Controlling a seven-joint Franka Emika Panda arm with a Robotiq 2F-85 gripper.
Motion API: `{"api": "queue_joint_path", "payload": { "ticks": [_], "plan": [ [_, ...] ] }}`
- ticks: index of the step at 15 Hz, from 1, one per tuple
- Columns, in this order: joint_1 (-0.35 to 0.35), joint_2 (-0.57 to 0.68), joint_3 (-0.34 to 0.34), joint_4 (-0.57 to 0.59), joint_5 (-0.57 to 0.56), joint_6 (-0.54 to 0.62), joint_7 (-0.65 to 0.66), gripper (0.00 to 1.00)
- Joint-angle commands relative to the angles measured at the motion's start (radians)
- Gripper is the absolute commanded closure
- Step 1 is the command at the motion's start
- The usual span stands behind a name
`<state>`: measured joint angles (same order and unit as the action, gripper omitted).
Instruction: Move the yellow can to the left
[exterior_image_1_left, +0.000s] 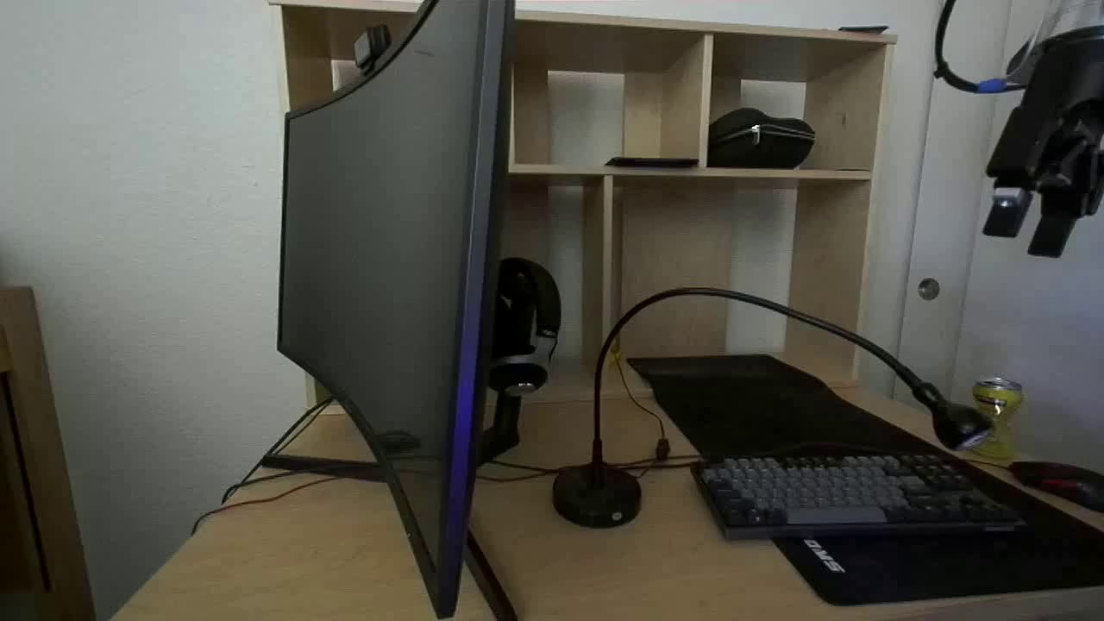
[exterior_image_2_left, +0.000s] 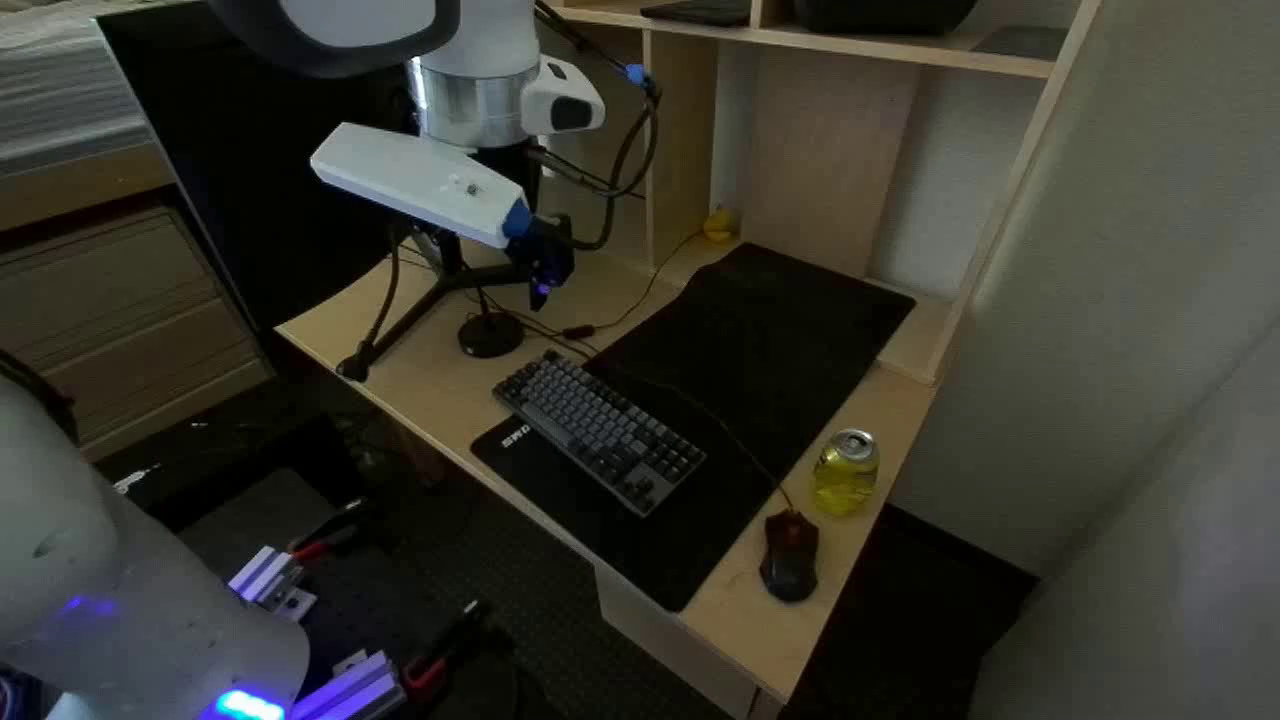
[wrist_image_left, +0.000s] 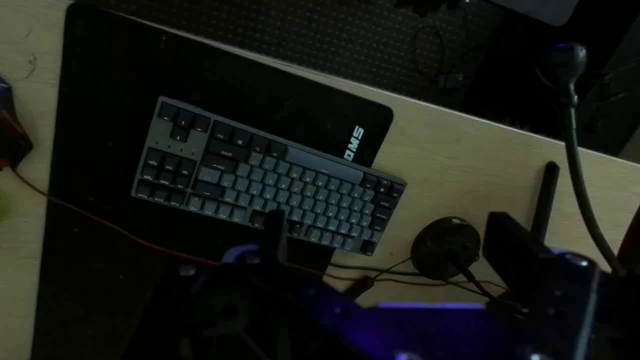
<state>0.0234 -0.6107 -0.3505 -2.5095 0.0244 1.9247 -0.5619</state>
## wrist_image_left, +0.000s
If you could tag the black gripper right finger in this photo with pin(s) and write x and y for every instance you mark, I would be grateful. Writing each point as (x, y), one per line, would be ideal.
(514, 255)

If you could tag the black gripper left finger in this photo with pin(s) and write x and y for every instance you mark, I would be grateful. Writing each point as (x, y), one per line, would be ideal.
(277, 236)

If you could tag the grey mechanical keyboard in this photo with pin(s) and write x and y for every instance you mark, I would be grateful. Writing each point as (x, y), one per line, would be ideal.
(215, 167)

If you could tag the black desk mat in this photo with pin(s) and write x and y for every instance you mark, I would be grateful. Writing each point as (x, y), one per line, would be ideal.
(105, 248)

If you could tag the black gooseneck desk microphone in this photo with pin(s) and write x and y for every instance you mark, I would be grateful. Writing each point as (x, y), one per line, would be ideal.
(449, 247)

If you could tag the black and orange mouse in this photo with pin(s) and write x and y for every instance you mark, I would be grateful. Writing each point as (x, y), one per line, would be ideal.
(14, 142)

